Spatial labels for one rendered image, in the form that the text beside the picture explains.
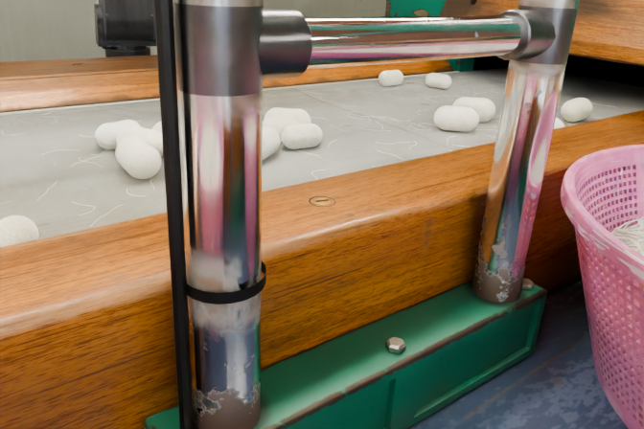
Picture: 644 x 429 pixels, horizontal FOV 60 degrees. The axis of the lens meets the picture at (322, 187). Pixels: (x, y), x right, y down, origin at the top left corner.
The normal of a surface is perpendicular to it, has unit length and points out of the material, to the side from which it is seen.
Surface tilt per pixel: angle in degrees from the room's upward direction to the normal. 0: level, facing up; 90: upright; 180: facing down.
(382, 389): 90
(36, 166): 0
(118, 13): 86
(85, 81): 45
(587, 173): 75
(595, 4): 66
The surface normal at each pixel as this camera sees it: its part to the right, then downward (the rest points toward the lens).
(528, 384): 0.04, -0.93
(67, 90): 0.45, -0.43
